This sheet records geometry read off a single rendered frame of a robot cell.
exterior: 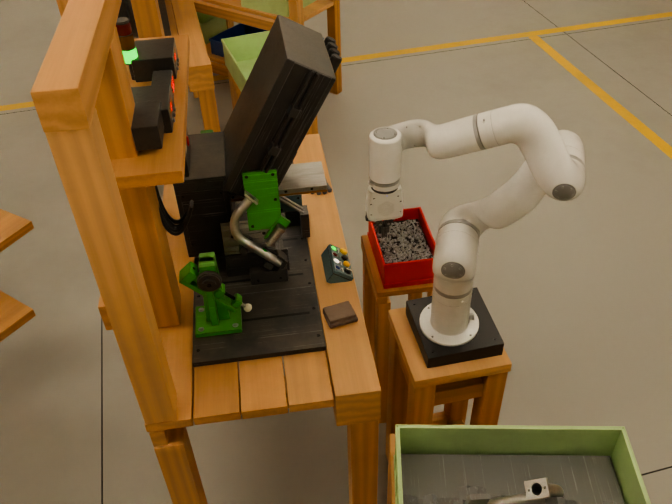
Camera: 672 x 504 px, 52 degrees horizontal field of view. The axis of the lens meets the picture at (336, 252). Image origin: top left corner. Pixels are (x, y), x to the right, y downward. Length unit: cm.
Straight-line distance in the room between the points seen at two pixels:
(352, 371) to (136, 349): 66
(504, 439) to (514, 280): 191
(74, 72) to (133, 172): 47
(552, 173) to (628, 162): 325
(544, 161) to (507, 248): 232
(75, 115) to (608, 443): 158
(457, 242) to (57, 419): 213
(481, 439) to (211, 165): 126
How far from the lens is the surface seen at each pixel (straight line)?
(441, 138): 175
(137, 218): 208
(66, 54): 159
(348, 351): 219
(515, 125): 171
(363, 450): 233
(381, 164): 181
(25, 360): 373
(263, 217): 237
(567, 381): 340
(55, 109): 147
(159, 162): 192
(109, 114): 191
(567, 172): 171
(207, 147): 254
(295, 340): 223
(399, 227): 267
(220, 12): 527
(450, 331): 221
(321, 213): 272
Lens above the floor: 254
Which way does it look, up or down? 40 degrees down
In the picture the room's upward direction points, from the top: 2 degrees counter-clockwise
